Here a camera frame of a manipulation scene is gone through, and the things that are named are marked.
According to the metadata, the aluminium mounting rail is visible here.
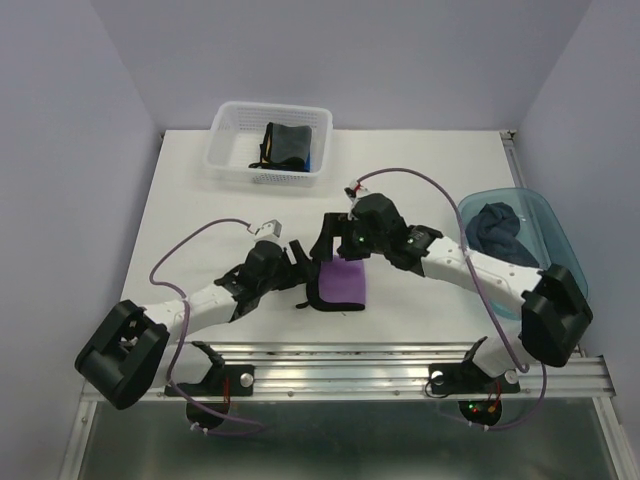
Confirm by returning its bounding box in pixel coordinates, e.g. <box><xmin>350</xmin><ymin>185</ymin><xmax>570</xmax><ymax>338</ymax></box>
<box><xmin>82</xmin><ymin>342</ymin><xmax>616</xmax><ymax>401</ymax></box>

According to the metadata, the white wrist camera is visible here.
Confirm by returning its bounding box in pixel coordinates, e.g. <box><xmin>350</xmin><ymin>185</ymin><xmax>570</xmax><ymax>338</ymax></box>
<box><xmin>344</xmin><ymin>180</ymin><xmax>371</xmax><ymax>210</ymax></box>
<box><xmin>247</xmin><ymin>219</ymin><xmax>282</xmax><ymax>245</ymax></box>

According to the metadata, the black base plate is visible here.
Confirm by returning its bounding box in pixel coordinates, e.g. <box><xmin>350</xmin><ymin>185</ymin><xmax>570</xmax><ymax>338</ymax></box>
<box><xmin>178</xmin><ymin>364</ymin><xmax>255</xmax><ymax>430</ymax></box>
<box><xmin>424</xmin><ymin>362</ymin><xmax>521</xmax><ymax>427</ymax></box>

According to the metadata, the white perforated plastic basket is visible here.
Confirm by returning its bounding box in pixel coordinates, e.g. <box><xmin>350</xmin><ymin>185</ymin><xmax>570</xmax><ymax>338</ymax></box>
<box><xmin>203</xmin><ymin>101</ymin><xmax>333</xmax><ymax>187</ymax></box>

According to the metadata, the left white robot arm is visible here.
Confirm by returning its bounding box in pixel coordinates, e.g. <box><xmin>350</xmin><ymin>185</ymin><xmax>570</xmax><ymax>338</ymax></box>
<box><xmin>74</xmin><ymin>240</ymin><xmax>319</xmax><ymax>410</ymax></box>

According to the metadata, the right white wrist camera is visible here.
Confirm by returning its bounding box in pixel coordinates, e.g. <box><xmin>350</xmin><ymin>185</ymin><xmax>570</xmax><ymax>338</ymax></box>
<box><xmin>344</xmin><ymin>180</ymin><xmax>371</xmax><ymax>210</ymax></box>

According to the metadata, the dark navy towel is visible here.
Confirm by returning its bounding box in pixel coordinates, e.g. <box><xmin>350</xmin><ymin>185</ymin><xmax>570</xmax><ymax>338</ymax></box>
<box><xmin>465</xmin><ymin>202</ymin><xmax>539</xmax><ymax>268</ymax></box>

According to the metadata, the translucent blue plastic bin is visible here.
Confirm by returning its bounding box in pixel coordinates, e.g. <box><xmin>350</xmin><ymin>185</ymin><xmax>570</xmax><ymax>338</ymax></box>
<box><xmin>458</xmin><ymin>188</ymin><xmax>589</xmax><ymax>297</ymax></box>

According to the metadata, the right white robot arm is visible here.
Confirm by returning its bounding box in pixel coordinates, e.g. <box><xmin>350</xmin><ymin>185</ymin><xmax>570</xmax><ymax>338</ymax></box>
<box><xmin>311</xmin><ymin>193</ymin><xmax>593</xmax><ymax>395</ymax></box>

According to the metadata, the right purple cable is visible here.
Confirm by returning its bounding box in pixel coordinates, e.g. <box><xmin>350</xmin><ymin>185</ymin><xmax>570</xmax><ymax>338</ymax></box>
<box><xmin>349</xmin><ymin>167</ymin><xmax>549</xmax><ymax>431</ymax></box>

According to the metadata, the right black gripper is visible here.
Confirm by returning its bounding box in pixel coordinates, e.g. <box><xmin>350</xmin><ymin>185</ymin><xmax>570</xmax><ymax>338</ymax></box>
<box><xmin>308</xmin><ymin>213</ymin><xmax>388</xmax><ymax>262</ymax></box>

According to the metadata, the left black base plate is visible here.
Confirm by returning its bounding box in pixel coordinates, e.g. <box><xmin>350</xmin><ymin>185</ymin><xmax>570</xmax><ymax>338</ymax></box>
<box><xmin>178</xmin><ymin>364</ymin><xmax>255</xmax><ymax>430</ymax></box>

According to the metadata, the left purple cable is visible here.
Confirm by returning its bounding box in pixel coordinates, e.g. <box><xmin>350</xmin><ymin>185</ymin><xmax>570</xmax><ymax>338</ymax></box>
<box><xmin>149</xmin><ymin>218</ymin><xmax>266</xmax><ymax>436</ymax></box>

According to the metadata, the purple cable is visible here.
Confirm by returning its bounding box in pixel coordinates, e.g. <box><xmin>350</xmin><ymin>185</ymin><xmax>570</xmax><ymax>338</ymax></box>
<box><xmin>149</xmin><ymin>218</ymin><xmax>266</xmax><ymax>436</ymax></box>
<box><xmin>349</xmin><ymin>167</ymin><xmax>549</xmax><ymax>431</ymax></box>

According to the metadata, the purple towel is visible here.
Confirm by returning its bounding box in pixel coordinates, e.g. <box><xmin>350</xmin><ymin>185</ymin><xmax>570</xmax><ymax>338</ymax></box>
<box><xmin>296</xmin><ymin>256</ymin><xmax>367</xmax><ymax>313</ymax></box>

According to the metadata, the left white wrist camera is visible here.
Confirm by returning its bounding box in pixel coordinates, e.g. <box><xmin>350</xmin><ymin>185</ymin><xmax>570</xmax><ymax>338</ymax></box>
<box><xmin>247</xmin><ymin>219</ymin><xmax>282</xmax><ymax>245</ymax></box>

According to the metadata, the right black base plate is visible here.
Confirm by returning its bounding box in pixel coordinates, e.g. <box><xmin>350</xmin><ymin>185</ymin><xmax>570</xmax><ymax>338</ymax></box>
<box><xmin>424</xmin><ymin>362</ymin><xmax>521</xmax><ymax>427</ymax></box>

